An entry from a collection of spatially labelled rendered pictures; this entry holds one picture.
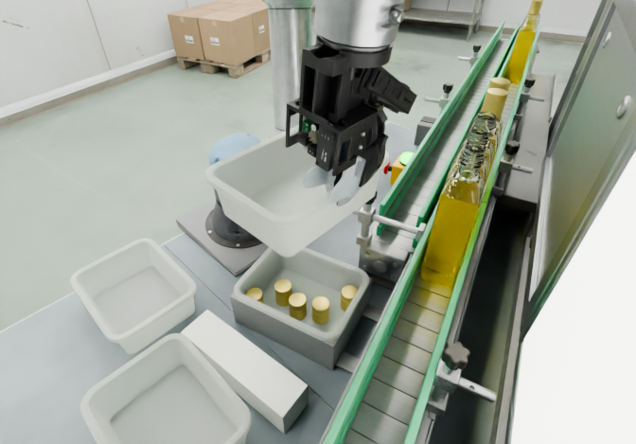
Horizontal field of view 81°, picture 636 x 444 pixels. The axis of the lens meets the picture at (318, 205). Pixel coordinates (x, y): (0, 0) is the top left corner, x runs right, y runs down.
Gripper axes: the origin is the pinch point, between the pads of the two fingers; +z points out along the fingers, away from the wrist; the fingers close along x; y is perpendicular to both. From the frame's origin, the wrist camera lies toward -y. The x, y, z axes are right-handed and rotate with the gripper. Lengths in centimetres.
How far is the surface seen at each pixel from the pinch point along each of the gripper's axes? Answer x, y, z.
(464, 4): -217, -576, 104
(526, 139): 7, -81, 22
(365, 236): -2.1, -14.2, 20.4
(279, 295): -9.5, 1.2, 32.0
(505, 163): 10, -48, 13
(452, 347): 20.9, 3.9, 7.5
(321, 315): -0.5, -1.0, 31.3
